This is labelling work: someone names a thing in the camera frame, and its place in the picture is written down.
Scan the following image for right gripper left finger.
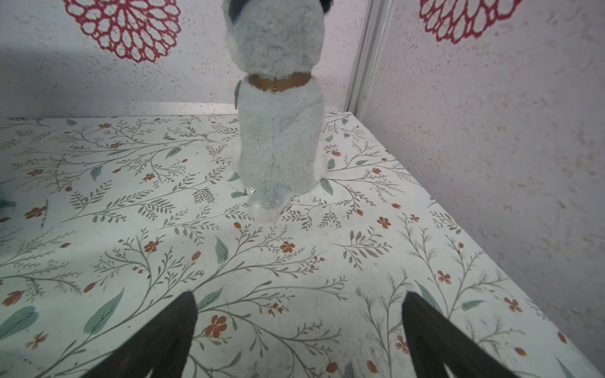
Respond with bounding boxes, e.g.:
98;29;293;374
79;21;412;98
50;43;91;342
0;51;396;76
84;291;198;378

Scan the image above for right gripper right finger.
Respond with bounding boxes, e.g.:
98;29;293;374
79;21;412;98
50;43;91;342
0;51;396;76
402;291;515;378

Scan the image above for grey plush dog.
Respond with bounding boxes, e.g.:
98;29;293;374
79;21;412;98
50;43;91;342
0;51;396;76
222;0;332;222

